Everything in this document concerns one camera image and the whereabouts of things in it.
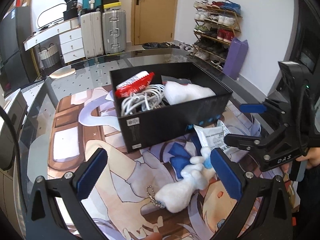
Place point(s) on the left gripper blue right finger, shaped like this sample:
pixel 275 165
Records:
pixel 228 172

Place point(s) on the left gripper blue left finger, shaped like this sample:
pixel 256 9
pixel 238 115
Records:
pixel 89 172

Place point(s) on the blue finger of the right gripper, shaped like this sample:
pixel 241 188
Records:
pixel 253 108

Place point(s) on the white printed packet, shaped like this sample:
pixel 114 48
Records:
pixel 213 137

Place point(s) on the white plush toy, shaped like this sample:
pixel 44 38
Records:
pixel 196 176

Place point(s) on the white foam piece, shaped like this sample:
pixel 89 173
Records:
pixel 176 93

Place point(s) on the red white sachet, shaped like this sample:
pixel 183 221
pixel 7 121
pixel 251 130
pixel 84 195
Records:
pixel 134 84

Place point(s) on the person's right hand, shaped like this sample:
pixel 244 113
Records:
pixel 312 158

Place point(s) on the anime printed desk mat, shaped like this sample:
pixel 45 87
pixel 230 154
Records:
pixel 120 202

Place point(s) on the purple paper bag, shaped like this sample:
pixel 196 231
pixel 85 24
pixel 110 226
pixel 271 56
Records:
pixel 235 58

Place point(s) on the wooden shoe rack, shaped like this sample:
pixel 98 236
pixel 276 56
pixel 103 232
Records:
pixel 216 26

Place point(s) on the white trash bin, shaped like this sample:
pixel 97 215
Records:
pixel 151 45

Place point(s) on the woven laundry basket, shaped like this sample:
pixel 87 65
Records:
pixel 49 56

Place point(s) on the black refrigerator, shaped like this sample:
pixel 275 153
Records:
pixel 18 69

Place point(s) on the wooden door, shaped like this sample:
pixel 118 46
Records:
pixel 153 21

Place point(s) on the white drawer desk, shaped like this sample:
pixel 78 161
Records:
pixel 68 37

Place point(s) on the silver suitcase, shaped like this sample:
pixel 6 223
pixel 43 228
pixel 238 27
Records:
pixel 114 31

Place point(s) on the white suitcase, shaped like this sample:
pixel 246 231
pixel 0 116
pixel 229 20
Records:
pixel 92 36

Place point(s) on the oval black-framed mirror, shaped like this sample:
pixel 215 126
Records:
pixel 51 15

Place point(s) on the black handbag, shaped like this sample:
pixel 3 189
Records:
pixel 71 11

